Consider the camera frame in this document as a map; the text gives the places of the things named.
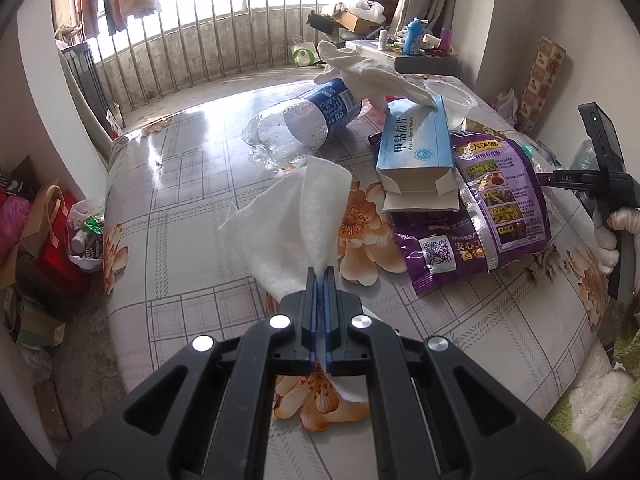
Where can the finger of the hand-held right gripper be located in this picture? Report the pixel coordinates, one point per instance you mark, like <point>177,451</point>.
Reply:
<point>570,180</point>

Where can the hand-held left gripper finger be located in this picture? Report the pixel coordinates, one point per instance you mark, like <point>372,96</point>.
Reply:
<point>327,310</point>
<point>316,310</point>

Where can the purple snack bag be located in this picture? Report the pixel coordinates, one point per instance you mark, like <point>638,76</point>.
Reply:
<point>500,195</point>

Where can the white tissue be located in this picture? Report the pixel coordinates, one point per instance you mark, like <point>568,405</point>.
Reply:
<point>295,220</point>

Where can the person's right hand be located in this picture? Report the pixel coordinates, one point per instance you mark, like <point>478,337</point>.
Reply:
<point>606,245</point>

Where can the fruit patterned board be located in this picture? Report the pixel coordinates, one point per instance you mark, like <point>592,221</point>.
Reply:
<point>542,80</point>

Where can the white red plastic bag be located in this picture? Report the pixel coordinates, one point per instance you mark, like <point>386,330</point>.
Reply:
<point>506,107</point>

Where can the floral tablecloth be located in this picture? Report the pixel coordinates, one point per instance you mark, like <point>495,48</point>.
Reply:
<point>200,270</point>

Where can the clear plastic cup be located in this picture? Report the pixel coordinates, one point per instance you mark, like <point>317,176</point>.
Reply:
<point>457,100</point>

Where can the blue medicine box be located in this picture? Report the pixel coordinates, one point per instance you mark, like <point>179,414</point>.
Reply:
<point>415,135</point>

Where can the pink plastic cup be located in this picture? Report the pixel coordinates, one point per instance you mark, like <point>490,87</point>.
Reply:
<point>446,39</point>

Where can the grey side cabinet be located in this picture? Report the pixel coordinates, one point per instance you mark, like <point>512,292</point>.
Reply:
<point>425,64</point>

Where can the crushed plastic water bottle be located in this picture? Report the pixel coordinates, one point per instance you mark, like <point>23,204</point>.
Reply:
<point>300,120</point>

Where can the blue detergent bottle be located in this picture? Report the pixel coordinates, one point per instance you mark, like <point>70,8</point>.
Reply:
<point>414,37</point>

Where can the white green fleece garment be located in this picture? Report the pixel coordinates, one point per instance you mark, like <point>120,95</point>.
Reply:
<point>590,400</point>

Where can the white cotton glove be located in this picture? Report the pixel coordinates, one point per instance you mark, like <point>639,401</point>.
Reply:
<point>365,72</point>

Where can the small white bottle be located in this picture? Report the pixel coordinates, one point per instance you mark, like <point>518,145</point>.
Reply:
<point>383,41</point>

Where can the plastic bag of rubbish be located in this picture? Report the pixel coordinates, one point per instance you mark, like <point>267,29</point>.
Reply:
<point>85,225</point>

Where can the white green plastic bag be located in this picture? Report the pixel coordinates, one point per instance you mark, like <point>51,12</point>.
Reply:
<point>304,55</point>

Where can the red gift bag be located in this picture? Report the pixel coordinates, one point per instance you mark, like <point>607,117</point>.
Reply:
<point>60,265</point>

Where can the cardboard box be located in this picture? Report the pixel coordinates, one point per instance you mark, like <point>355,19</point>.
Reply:
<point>355,22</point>

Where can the brown paper bag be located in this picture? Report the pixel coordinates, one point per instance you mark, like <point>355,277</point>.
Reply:
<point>37,230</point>

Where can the metal balcony railing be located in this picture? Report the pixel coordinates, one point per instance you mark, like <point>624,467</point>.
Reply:
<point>210,20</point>

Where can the pink bag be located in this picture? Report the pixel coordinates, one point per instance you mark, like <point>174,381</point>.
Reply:
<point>12,225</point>

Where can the black metal rack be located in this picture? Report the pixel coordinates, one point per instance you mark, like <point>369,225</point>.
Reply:
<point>90,85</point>

